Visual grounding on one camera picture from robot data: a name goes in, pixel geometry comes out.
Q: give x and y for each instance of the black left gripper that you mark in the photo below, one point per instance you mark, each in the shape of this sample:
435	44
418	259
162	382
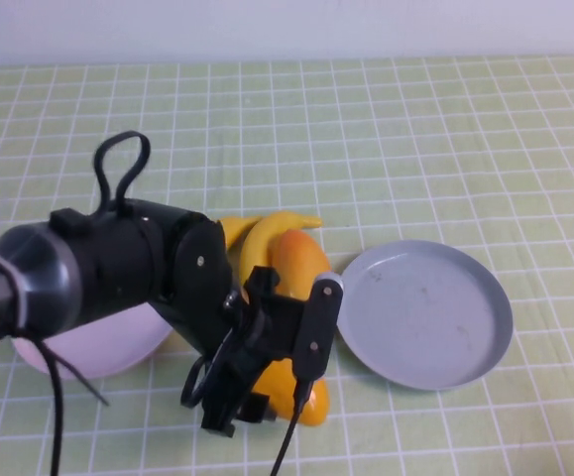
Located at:
271	327

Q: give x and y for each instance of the yellow mango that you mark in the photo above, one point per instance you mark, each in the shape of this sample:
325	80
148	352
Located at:
318	401

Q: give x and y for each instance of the orange tinted mango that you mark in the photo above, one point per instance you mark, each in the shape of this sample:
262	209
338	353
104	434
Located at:
296	258

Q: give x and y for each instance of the yellow banana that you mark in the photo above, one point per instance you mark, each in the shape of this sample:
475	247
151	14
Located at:
234	228
262	238

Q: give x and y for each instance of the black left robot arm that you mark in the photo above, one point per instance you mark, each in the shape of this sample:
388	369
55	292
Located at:
118	258

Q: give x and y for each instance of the pink round plate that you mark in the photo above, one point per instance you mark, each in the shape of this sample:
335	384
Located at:
108	347

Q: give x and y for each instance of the grey round plate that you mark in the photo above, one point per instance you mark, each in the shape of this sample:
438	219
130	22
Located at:
425	317

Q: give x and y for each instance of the green checked tablecloth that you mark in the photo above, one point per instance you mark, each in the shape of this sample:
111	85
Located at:
415	149

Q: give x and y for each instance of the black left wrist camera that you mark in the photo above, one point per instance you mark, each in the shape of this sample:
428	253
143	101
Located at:
318	322

